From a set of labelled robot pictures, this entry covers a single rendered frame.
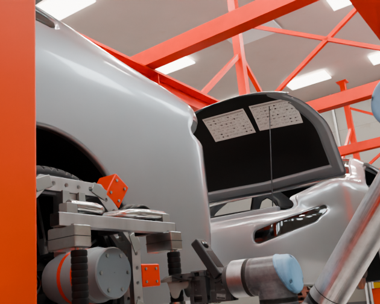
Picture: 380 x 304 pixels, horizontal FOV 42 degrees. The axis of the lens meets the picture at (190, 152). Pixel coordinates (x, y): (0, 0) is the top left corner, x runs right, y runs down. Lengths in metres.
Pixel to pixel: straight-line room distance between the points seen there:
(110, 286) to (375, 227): 0.64
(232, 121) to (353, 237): 3.52
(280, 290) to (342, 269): 0.16
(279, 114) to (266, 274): 3.40
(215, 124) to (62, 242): 3.70
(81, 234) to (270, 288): 0.44
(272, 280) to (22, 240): 0.60
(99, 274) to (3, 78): 0.59
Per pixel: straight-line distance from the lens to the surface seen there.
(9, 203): 0.78
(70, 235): 1.11
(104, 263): 1.26
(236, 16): 4.98
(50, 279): 1.35
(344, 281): 1.24
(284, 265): 1.16
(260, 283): 1.19
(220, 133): 4.77
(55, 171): 1.50
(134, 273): 1.55
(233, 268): 1.22
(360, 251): 1.21
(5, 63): 0.85
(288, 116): 4.49
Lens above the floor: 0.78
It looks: 16 degrees up
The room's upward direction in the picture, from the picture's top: 5 degrees counter-clockwise
